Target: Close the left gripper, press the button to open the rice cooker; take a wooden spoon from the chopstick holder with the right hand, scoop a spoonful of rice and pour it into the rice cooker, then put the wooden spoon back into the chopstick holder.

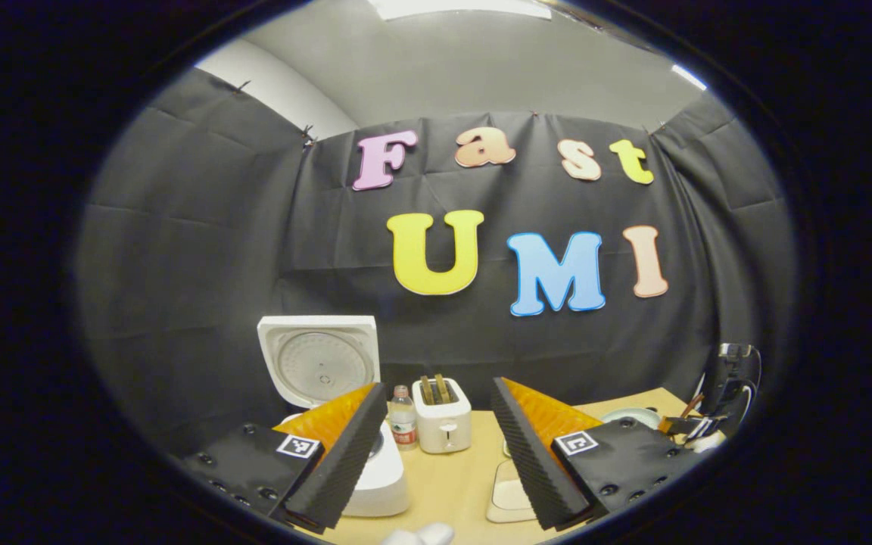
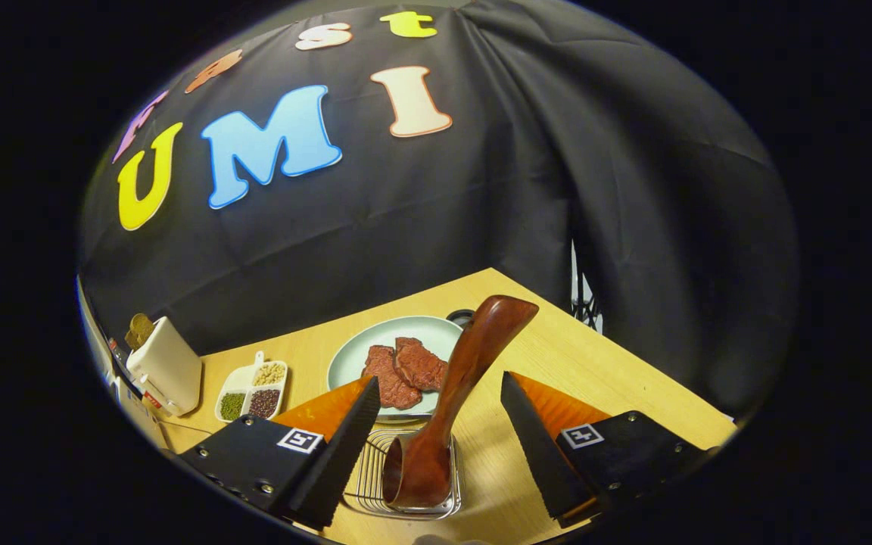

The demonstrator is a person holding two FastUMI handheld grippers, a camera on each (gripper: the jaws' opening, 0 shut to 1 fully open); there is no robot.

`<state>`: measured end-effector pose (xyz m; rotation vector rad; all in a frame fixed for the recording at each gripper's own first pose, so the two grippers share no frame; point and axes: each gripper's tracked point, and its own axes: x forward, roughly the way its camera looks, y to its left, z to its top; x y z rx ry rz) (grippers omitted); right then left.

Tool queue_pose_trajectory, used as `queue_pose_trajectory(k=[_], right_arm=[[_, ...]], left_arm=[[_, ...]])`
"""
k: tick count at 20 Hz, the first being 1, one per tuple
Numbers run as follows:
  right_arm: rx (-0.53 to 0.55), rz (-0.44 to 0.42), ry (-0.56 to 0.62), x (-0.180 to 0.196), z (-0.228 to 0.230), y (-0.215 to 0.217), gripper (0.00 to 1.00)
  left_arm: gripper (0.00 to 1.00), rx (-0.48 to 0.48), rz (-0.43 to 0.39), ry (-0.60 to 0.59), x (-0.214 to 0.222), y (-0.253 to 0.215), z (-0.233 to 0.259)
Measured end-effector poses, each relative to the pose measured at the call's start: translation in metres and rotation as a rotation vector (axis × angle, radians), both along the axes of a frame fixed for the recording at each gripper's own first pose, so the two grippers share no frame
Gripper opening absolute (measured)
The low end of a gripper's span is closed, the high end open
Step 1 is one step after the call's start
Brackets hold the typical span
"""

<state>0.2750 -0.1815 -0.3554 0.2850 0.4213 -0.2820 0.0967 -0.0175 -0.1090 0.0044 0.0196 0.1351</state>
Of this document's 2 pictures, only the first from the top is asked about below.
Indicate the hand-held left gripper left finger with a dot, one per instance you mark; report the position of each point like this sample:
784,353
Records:
337,473

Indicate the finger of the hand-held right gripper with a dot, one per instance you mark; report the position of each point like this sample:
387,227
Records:
686,426

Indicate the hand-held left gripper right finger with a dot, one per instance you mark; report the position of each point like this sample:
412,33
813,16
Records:
530,469

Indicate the clear tray of rice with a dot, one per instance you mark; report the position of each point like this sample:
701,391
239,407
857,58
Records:
510,496

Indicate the white rice cooker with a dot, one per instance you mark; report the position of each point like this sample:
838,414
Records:
319,359

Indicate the pale green plate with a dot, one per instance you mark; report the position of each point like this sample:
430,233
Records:
633,415

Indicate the clear plastic water bottle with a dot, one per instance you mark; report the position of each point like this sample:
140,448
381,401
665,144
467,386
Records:
403,420

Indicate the white toaster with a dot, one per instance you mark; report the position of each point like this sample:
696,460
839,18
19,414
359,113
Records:
442,428

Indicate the brown bread slice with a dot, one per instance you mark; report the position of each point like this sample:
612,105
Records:
443,388
428,390

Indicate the black backdrop cloth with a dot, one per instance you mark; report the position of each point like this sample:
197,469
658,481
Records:
194,265

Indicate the small ceiling light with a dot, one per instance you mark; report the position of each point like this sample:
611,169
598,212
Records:
688,77

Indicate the large ceiling light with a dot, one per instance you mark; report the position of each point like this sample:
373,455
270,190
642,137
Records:
459,7

